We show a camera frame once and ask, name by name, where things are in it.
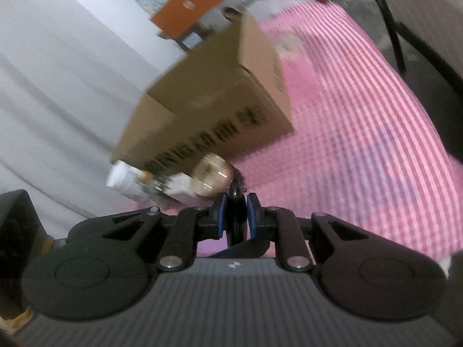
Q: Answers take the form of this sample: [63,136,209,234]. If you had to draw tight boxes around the grey box with label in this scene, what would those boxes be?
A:
[179,7,248,52]

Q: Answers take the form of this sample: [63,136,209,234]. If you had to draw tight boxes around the brown cardboard box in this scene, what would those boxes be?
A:
[110,12,294,178]

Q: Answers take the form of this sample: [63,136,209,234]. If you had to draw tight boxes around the pink checked blanket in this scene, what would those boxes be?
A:
[195,2,463,268]

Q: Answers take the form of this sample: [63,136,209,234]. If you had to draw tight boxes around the jar with gold lid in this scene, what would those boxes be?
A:
[190,153,241,198]

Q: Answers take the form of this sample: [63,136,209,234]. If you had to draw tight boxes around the orange box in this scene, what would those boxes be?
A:
[151,0,232,40]

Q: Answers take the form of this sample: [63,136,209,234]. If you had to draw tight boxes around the black metal stand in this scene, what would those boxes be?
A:
[372,0,463,91]

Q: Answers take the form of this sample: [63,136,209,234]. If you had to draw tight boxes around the black round object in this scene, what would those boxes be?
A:
[226,180,250,247]

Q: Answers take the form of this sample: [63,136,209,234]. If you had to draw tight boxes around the white curtain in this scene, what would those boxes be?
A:
[0,0,189,239]

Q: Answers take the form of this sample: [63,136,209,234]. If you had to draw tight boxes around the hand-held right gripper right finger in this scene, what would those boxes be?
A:
[246,192,396,272]

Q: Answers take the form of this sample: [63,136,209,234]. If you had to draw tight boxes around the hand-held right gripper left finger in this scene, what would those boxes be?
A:
[68,193,228,273]

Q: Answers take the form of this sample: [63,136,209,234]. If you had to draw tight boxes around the small clear bottle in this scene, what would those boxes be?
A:
[150,177,172,199]

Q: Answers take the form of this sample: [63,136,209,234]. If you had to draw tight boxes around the dropper bottle with orange liquid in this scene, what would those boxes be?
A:
[106,161,154,203]

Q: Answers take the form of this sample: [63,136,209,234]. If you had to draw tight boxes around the small white box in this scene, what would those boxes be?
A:
[168,173,205,203]

